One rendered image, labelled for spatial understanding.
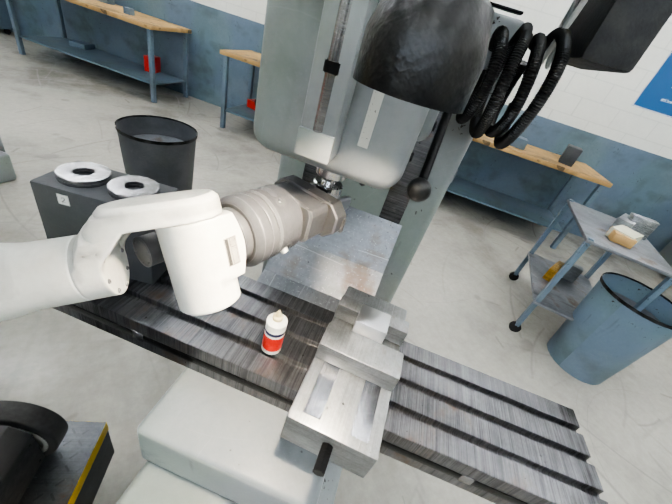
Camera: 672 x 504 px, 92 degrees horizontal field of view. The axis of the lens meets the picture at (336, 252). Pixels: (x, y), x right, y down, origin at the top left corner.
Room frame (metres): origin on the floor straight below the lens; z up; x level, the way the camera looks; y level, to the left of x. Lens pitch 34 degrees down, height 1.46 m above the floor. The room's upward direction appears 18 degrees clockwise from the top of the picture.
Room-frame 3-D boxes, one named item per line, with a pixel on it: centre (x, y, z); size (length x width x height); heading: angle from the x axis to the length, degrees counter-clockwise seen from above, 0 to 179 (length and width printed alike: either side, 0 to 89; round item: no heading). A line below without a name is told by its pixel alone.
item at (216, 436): (0.47, 0.04, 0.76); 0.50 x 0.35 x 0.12; 174
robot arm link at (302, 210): (0.38, 0.08, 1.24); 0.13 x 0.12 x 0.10; 66
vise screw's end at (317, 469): (0.23, -0.08, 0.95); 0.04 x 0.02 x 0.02; 172
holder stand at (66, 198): (0.53, 0.47, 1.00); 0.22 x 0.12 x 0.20; 94
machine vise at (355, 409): (0.42, -0.10, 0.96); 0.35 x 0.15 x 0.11; 172
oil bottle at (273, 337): (0.42, 0.07, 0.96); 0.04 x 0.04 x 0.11
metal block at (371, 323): (0.45, -0.11, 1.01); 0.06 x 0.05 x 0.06; 82
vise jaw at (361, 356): (0.39, -0.10, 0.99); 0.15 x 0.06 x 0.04; 82
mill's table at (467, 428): (0.46, 0.00, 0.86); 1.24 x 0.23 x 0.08; 84
